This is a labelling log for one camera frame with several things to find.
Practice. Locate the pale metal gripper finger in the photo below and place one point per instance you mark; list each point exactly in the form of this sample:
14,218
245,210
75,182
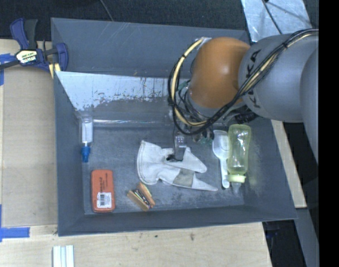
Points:
180,152

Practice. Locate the white plastic scoop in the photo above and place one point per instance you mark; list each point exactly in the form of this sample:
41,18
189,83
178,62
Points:
221,145

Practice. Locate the white cloth glove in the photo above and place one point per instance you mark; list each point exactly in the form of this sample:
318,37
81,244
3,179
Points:
154,163

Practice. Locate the clear yellow baby bottle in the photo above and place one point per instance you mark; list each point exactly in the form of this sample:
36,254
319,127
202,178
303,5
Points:
238,154

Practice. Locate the orange flat block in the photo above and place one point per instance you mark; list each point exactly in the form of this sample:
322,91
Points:
102,189

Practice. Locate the clear spray bottle blue nozzle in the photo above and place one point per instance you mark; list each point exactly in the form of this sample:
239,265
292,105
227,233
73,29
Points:
87,132

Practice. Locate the grey metal bin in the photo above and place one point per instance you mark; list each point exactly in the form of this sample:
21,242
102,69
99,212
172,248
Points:
125,49

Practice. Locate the pale wood flat board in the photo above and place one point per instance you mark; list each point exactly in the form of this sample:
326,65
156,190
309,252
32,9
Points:
27,149

